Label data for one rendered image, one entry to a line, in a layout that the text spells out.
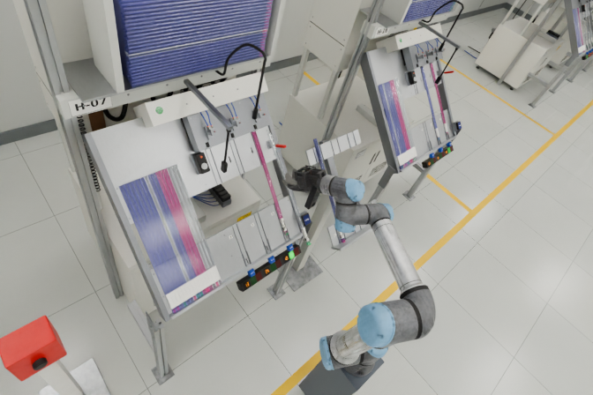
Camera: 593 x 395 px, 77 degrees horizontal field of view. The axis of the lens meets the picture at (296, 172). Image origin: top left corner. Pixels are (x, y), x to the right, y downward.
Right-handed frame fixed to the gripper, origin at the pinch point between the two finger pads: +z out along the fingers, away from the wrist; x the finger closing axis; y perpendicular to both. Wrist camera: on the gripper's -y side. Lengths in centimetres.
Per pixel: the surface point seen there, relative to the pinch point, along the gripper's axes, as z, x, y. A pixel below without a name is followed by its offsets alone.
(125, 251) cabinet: 52, 51, -19
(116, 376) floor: 68, 71, -84
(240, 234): 12.0, 20.0, -17.0
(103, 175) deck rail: 23, 58, 24
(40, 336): 29, 91, -19
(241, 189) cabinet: 46, -11, -16
